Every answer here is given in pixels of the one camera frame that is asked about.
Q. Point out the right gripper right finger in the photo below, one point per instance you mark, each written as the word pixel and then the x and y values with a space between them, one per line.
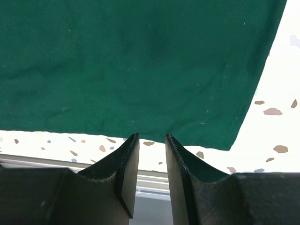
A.
pixel 203 195

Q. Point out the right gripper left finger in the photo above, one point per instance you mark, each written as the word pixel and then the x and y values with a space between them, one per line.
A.
pixel 101 194

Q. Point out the dark green surgical cloth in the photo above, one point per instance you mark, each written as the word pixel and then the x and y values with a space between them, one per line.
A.
pixel 188 68

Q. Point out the aluminium front rail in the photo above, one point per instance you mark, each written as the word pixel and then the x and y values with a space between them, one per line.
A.
pixel 149 184

